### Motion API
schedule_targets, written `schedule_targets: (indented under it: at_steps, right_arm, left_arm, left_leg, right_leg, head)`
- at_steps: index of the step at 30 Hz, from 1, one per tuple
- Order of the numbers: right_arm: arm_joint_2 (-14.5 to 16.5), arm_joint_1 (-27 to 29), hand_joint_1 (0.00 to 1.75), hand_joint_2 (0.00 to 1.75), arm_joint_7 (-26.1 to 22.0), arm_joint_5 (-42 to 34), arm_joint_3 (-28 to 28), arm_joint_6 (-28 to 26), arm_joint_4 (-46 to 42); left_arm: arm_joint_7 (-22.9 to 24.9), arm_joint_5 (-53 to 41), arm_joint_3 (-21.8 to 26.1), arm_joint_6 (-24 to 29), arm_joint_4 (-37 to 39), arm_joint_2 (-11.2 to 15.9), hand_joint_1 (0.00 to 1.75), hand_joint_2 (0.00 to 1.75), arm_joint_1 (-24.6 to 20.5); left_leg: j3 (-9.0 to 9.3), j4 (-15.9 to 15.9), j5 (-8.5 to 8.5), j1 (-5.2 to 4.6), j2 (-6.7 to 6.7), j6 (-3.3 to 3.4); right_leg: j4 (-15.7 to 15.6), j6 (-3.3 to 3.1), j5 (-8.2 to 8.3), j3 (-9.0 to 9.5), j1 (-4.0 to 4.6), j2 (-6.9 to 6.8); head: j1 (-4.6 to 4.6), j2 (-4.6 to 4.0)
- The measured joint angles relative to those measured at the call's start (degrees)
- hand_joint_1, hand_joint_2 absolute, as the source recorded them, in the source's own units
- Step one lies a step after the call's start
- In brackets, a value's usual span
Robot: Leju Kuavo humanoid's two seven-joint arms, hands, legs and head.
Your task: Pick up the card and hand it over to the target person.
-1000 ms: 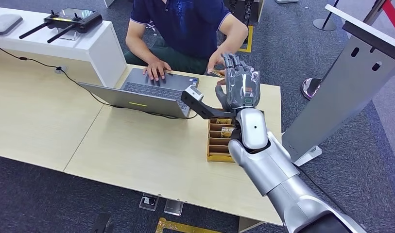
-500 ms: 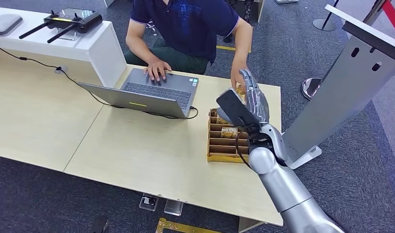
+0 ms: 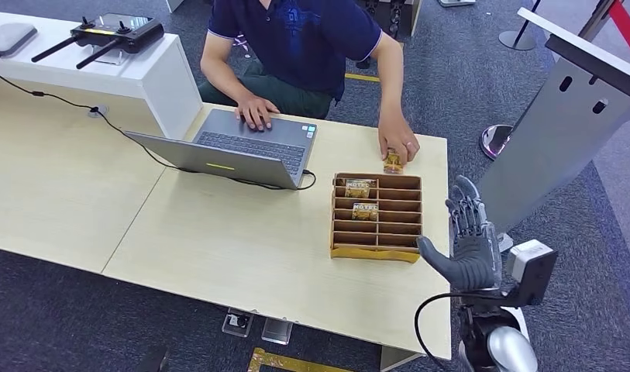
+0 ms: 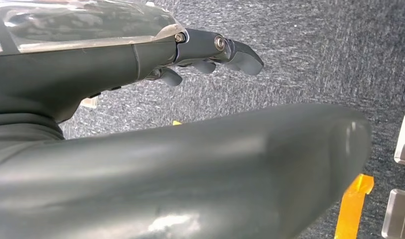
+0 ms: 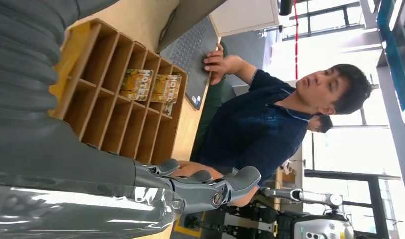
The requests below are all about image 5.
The yellow floor tape strip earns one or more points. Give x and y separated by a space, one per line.
189 227

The grey and black background robot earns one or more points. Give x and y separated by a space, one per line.
317 227

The red barrier belt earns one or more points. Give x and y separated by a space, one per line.
296 39

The wooden background shelf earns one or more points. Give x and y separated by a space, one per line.
288 178

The background person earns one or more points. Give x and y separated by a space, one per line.
321 123

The black metal frame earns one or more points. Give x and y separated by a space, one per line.
374 198

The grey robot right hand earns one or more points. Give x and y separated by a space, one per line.
73 184

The wooden slotted card organizer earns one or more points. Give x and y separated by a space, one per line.
103 99

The grey laptop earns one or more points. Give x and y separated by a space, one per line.
192 43

